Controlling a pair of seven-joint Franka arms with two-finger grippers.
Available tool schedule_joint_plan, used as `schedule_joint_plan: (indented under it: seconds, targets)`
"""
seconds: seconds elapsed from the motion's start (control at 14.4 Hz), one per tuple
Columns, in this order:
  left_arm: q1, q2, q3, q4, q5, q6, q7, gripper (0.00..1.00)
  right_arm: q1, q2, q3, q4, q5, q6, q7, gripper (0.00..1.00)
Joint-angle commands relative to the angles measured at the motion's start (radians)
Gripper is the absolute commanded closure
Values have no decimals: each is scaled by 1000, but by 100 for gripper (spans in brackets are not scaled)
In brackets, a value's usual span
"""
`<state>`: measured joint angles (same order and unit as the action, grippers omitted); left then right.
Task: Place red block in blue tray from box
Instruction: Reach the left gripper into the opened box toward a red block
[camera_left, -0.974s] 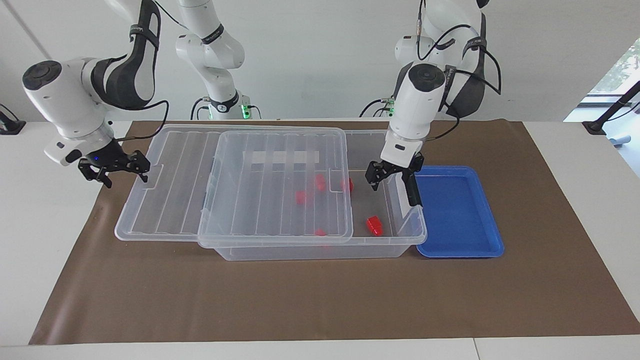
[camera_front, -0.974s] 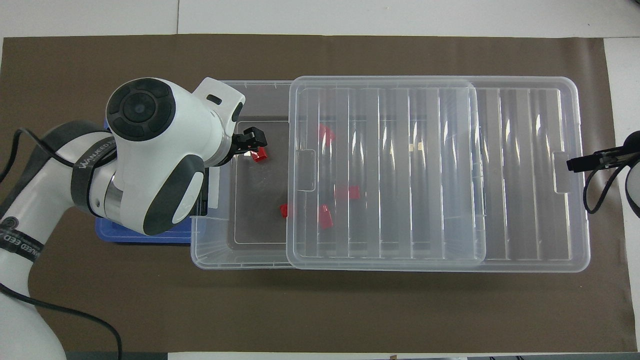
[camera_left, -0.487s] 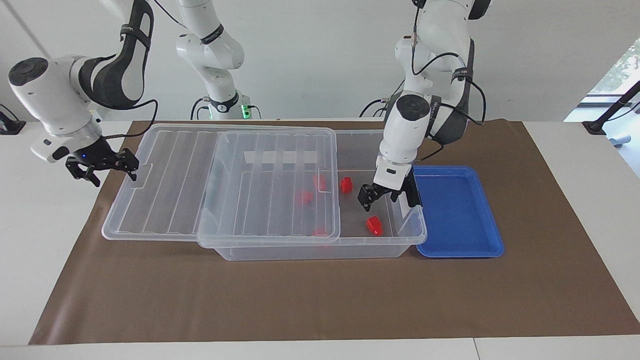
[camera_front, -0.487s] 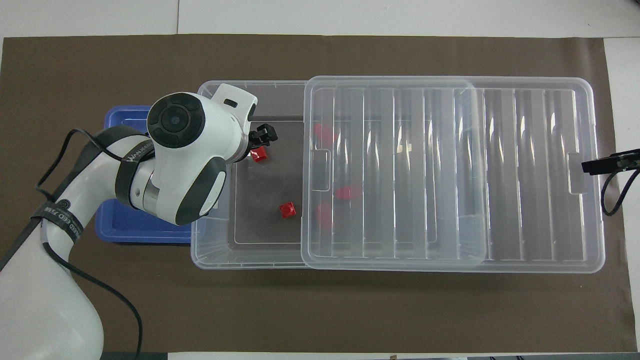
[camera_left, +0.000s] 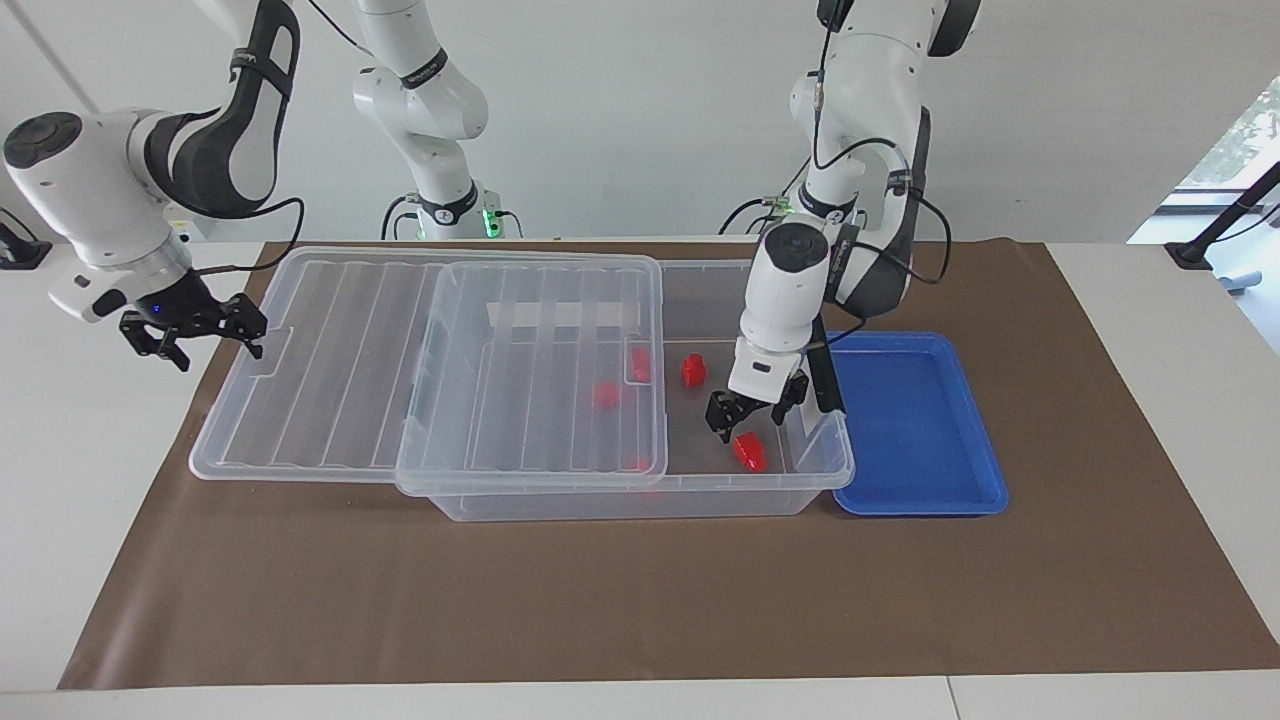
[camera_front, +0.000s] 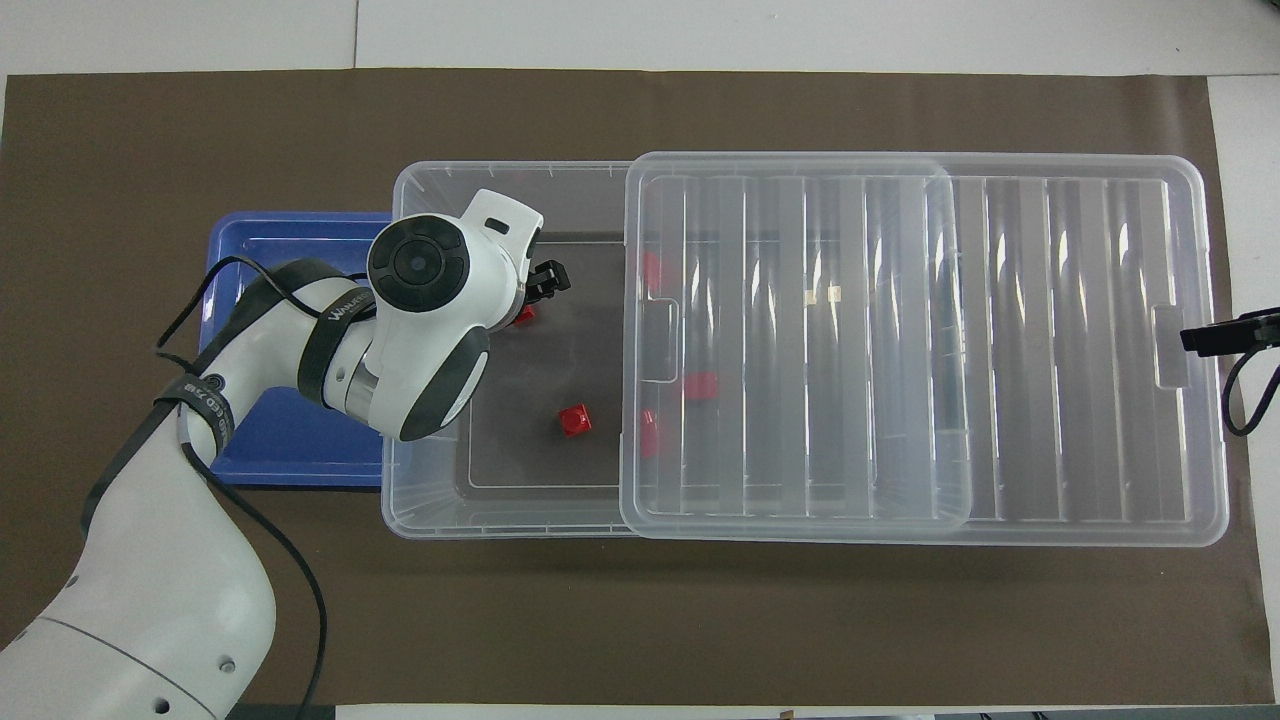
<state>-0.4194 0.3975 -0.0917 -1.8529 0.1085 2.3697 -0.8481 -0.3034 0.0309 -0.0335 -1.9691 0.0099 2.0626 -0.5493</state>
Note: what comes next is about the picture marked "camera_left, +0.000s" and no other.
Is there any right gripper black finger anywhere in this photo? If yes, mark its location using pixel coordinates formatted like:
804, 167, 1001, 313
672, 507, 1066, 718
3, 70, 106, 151
119, 312, 193, 373
222, 293, 270, 361

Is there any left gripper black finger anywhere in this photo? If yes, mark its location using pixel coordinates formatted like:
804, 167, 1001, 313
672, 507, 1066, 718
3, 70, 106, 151
705, 390, 750, 446
768, 370, 811, 426

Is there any clear ribbed plastic lid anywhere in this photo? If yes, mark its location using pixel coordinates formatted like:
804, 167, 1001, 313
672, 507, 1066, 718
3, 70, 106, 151
189, 246, 669, 496

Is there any clear plastic storage box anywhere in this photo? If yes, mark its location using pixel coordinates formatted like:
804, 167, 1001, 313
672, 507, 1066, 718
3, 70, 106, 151
397, 258, 857, 523

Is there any blue plastic tray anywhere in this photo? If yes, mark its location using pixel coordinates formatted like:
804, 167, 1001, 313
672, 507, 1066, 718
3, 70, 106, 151
826, 331, 1009, 517

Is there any black desk clamp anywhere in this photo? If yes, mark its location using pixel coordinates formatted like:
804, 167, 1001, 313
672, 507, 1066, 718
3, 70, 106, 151
0, 205, 53, 271

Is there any brown table mat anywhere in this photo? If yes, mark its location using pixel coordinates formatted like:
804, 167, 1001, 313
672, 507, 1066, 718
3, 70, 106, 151
57, 237, 1280, 691

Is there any black angled stand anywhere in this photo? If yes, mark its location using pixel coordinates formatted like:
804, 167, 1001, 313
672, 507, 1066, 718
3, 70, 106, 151
1165, 160, 1280, 271

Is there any window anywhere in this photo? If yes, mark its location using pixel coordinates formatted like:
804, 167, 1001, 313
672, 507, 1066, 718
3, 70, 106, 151
1128, 80, 1280, 246

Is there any black box latch handle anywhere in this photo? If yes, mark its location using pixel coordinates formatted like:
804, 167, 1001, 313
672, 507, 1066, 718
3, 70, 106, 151
810, 315, 847, 416

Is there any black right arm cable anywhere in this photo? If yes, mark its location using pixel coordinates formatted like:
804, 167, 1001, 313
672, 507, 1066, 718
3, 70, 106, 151
188, 0, 373, 277

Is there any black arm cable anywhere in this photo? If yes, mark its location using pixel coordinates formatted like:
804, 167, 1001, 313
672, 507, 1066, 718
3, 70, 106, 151
810, 0, 953, 346
188, 0, 373, 277

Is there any black base cable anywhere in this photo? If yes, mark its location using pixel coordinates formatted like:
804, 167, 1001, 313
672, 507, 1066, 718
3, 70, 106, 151
380, 195, 423, 241
718, 160, 801, 237

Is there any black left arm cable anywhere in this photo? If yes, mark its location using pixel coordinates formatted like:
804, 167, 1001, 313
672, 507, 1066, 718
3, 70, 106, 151
810, 0, 953, 346

